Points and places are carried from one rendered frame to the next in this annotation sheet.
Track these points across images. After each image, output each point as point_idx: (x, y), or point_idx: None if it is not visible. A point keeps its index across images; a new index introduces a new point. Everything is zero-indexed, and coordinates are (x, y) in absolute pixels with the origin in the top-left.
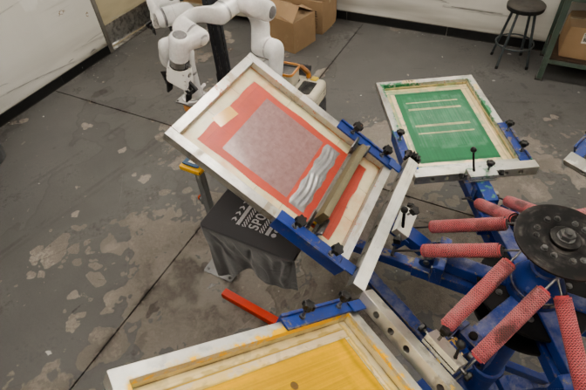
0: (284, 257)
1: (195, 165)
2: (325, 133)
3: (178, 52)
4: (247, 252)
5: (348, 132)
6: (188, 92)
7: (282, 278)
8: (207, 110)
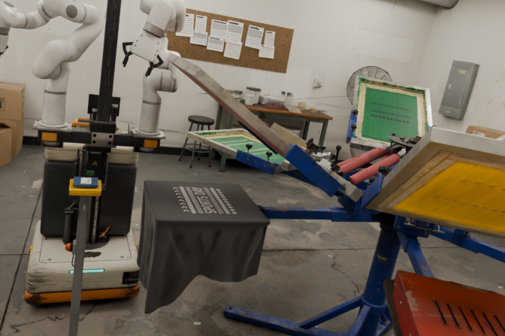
0: (261, 221)
1: (94, 184)
2: None
3: (166, 16)
4: (211, 240)
5: None
6: (153, 64)
7: (246, 261)
8: None
